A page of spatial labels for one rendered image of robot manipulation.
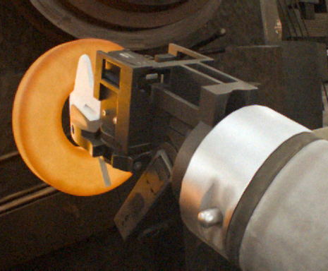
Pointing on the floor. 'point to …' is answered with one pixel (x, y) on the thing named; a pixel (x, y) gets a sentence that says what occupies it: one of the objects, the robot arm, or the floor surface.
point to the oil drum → (302, 82)
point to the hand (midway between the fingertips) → (83, 97)
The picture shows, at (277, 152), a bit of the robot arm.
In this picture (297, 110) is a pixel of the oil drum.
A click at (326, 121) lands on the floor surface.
